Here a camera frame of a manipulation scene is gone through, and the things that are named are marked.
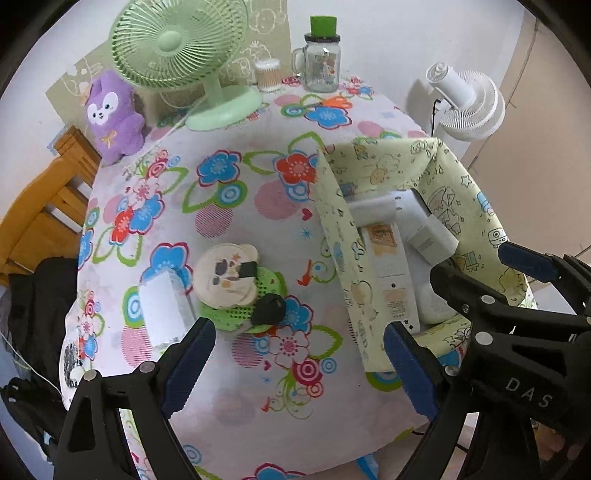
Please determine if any cotton swab container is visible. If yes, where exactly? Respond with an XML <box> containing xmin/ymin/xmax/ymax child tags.
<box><xmin>255</xmin><ymin>59</ymin><xmax>282</xmax><ymax>93</ymax></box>

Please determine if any cream round cartoon box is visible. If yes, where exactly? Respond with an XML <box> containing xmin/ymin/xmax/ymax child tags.
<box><xmin>191</xmin><ymin>243</ymin><xmax>260</xmax><ymax>309</ymax></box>

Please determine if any purple plush toy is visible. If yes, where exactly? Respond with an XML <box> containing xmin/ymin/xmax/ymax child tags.
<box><xmin>84</xmin><ymin>69</ymin><xmax>146</xmax><ymax>168</ymax></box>

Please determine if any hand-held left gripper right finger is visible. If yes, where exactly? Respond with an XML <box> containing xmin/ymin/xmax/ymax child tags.
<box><xmin>383</xmin><ymin>320</ymin><xmax>546</xmax><ymax>480</ymax></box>

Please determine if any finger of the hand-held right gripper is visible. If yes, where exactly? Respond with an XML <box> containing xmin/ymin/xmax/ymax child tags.
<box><xmin>498</xmin><ymin>241</ymin><xmax>591</xmax><ymax>319</ymax></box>
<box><xmin>429</xmin><ymin>261</ymin><xmax>591</xmax><ymax>354</ymax></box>

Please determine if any green desk fan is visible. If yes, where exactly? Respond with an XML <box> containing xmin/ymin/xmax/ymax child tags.
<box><xmin>110</xmin><ymin>0</ymin><xmax>263</xmax><ymax>132</ymax></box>

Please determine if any black key fob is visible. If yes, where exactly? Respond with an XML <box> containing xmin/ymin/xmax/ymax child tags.
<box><xmin>250</xmin><ymin>295</ymin><xmax>286</xmax><ymax>326</ymax></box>

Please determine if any green patterned board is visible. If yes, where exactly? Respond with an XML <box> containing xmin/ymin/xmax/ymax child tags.
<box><xmin>45</xmin><ymin>0</ymin><xmax>291</xmax><ymax>109</ymax></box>

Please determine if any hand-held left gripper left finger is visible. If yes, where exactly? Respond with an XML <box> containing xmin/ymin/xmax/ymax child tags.
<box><xmin>53</xmin><ymin>316</ymin><xmax>217</xmax><ymax>480</ymax></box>

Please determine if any yellow cartoon storage box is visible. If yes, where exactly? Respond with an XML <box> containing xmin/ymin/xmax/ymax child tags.
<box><xmin>314</xmin><ymin>137</ymin><xmax>539</xmax><ymax>374</ymax></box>

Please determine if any white standing fan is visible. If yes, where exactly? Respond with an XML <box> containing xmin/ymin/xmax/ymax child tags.
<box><xmin>413</xmin><ymin>62</ymin><xmax>506</xmax><ymax>141</ymax></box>

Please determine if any white charger brick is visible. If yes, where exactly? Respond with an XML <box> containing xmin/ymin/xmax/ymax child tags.
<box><xmin>404</xmin><ymin>217</ymin><xmax>461</xmax><ymax>267</ymax></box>

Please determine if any black bag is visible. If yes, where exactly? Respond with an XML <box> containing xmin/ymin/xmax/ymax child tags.
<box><xmin>0</xmin><ymin>257</ymin><xmax>81</xmax><ymax>462</ymax></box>

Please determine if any glass jar mug green lid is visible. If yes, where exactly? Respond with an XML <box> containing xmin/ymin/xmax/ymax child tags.
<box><xmin>291</xmin><ymin>15</ymin><xmax>341</xmax><ymax>93</ymax></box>

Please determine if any person's right hand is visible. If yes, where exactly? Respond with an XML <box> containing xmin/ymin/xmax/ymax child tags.
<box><xmin>531</xmin><ymin>418</ymin><xmax>583</xmax><ymax>476</ymax></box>

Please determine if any thin white cable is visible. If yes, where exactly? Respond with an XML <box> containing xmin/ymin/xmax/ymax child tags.
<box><xmin>0</xmin><ymin>330</ymin><xmax>63</xmax><ymax>400</ymax></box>

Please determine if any white plug adapter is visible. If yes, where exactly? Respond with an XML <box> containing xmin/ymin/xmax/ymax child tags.
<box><xmin>346</xmin><ymin>193</ymin><xmax>409</xmax><ymax>228</ymax></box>

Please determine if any green perforated pouch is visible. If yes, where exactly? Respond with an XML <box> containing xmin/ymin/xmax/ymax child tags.
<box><xmin>198</xmin><ymin>267</ymin><xmax>289</xmax><ymax>334</ymax></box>

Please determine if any floral tablecloth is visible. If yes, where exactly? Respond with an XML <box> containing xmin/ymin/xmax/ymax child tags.
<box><xmin>59</xmin><ymin>76</ymin><xmax>539</xmax><ymax>480</ymax></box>

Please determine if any orange wooden chair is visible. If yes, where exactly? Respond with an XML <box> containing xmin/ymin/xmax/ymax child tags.
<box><xmin>0</xmin><ymin>127</ymin><xmax>102</xmax><ymax>287</ymax></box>

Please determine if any beige wooden door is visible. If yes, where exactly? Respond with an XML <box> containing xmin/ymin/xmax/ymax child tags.
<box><xmin>462</xmin><ymin>14</ymin><xmax>591</xmax><ymax>296</ymax></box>

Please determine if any white rectangular box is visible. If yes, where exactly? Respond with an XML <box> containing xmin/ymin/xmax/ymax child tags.
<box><xmin>137</xmin><ymin>271</ymin><xmax>197</xmax><ymax>349</ymax></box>

